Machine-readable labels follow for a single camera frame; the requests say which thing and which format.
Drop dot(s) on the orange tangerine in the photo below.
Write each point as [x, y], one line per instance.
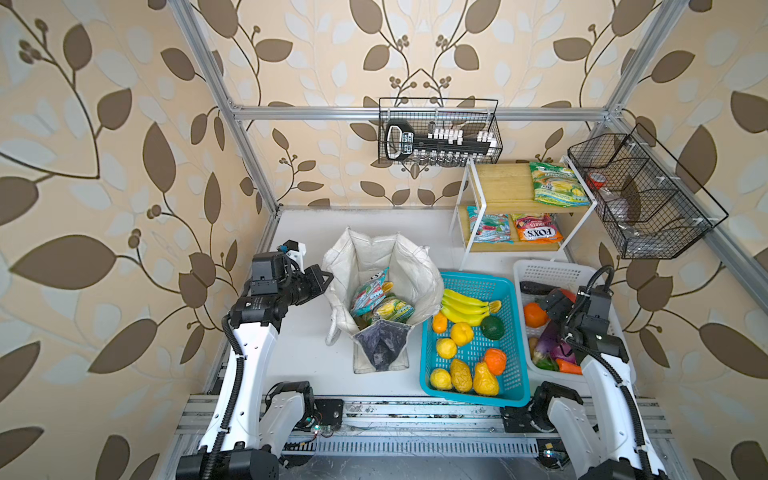
[535, 316]

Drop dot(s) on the orange Fox's candy packet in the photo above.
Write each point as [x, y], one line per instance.
[536, 229]

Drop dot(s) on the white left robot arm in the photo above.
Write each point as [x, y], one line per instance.
[250, 426]

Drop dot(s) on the black wire basket back wall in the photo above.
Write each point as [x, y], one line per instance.
[470, 114]

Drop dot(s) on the black keyboard toy in basket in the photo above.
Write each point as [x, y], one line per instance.
[429, 142]

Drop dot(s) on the white wooden two-tier shelf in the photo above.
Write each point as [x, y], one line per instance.
[507, 188]

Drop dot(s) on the green pepper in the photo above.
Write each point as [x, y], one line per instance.
[546, 363]

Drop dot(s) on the teal candy packet lower shelf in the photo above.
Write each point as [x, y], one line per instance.
[490, 228]

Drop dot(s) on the yellow lemon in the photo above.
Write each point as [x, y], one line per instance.
[446, 348]
[440, 379]

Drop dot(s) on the black wire basket right wall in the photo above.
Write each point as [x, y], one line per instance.
[669, 201]

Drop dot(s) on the purple onion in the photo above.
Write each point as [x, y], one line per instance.
[563, 352]

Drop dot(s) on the black wire basket wall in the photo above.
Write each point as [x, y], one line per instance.
[470, 114]
[669, 201]

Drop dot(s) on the yellow lemon bottom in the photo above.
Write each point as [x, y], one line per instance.
[440, 379]

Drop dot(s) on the orange carrot-like fruit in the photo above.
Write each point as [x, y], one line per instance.
[439, 323]

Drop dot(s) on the white plastic vegetable basket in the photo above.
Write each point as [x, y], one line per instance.
[557, 274]

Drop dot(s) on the green yellow tea packet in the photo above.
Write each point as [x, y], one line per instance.
[393, 309]

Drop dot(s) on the green yellow packet right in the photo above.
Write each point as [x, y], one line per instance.
[557, 186]

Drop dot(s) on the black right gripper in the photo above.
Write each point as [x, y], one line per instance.
[564, 303]

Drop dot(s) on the yellow-brown potato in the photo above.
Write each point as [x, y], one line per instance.
[461, 376]

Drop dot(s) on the yellow pear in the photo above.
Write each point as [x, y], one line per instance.
[484, 382]

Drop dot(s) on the yellow orange fruit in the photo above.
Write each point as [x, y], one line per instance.
[461, 334]

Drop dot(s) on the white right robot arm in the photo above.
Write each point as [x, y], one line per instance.
[595, 413]

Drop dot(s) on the teal candy packet shelf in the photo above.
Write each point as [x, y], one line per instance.
[369, 294]
[490, 228]

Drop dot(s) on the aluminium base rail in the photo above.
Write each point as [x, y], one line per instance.
[416, 426]

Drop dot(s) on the plastic bottle red cap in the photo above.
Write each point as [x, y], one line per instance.
[612, 206]

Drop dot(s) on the orange persimmon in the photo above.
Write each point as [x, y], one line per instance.
[496, 361]

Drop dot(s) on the teal plastic fruit basket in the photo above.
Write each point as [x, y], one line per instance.
[513, 381]

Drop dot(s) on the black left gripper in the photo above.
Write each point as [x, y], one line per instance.
[316, 287]

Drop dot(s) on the yellow lemon lower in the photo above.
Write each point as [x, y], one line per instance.
[446, 348]

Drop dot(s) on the yellow banana bunch back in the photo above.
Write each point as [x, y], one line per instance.
[459, 308]

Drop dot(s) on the orange carrot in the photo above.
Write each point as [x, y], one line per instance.
[568, 367]

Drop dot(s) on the white canvas grocery bag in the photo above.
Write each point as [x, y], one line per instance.
[412, 277]

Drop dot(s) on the teal candy packet top shelf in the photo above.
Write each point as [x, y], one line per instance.
[369, 294]

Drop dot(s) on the green avocado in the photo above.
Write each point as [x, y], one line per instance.
[492, 327]

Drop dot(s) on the dark cucumber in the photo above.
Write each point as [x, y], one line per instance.
[535, 288]

